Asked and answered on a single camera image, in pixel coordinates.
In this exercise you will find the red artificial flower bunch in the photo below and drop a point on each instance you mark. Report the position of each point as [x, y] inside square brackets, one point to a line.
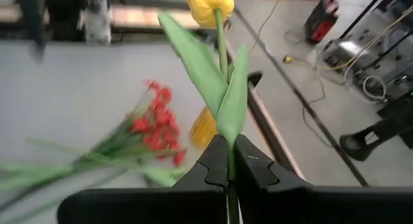
[158, 120]

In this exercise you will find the yellow ribbed glass vase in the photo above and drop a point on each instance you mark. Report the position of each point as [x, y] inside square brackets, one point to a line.
[203, 130]

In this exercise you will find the black floor stand base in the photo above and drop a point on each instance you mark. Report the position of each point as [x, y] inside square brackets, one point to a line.
[358, 143]

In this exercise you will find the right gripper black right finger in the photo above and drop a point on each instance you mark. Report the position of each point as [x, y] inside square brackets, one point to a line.
[258, 185]

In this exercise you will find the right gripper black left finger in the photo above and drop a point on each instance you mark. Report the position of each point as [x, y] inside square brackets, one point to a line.
[209, 172]

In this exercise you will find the red and black box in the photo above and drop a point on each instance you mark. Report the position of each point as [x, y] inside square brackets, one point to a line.
[321, 20]

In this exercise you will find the grey table mat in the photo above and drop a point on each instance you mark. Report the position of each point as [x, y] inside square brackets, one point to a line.
[80, 88]

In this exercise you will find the yellow artificial tulip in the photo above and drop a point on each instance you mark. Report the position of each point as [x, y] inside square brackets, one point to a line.
[200, 66]

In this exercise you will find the metal equipment rack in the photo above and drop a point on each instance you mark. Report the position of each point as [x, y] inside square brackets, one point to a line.
[351, 49]

